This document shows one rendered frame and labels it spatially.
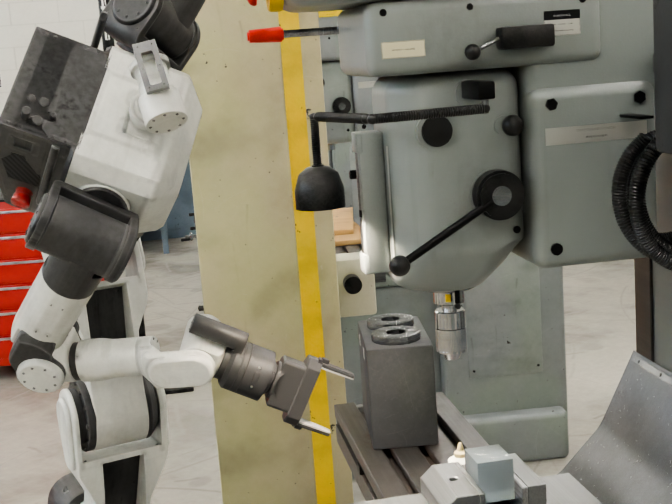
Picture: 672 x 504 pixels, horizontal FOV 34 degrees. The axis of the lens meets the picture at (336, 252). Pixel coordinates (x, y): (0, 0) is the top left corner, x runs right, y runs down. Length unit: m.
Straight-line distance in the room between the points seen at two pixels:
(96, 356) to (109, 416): 0.28
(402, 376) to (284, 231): 1.47
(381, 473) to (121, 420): 0.54
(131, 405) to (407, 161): 0.85
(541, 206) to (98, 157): 0.68
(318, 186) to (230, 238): 1.82
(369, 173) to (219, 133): 1.74
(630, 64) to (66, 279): 0.89
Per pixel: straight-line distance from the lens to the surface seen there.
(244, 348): 1.84
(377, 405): 1.98
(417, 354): 1.96
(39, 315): 1.81
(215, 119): 3.32
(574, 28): 1.58
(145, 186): 1.75
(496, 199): 1.54
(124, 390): 2.15
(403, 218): 1.57
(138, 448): 2.22
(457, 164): 1.56
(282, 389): 1.86
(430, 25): 1.52
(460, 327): 1.68
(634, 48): 1.63
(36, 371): 1.88
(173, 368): 1.82
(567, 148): 1.58
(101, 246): 1.68
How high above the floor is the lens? 1.67
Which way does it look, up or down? 10 degrees down
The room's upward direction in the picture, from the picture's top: 4 degrees counter-clockwise
